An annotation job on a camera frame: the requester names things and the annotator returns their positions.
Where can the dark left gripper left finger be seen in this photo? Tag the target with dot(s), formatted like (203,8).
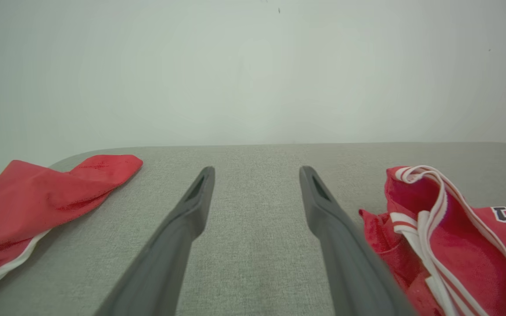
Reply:
(156,272)

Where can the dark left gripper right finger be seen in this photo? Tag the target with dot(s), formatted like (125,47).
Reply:
(349,272)

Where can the red and white basketball jersey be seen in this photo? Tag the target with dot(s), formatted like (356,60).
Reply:
(468,254)

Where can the red shorts with white stripes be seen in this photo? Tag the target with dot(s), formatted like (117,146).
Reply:
(29,206)

